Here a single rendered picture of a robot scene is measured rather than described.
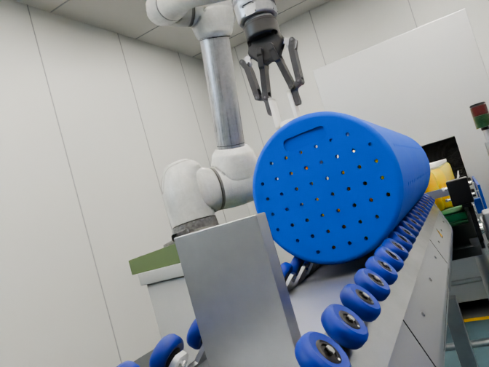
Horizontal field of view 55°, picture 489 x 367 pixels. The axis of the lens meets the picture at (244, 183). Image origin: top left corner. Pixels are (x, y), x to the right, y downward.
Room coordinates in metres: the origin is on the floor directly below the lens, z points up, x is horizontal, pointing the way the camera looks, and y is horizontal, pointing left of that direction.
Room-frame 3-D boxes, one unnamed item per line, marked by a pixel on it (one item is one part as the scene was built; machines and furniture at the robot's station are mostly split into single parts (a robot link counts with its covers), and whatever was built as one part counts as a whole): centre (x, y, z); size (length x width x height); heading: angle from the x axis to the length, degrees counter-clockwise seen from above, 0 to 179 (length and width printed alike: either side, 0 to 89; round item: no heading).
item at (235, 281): (0.49, 0.03, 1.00); 0.10 x 0.04 x 0.15; 65
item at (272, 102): (0.99, -0.11, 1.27); 0.03 x 0.01 x 0.07; 156
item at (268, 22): (0.98, -0.13, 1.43); 0.08 x 0.07 x 0.09; 66
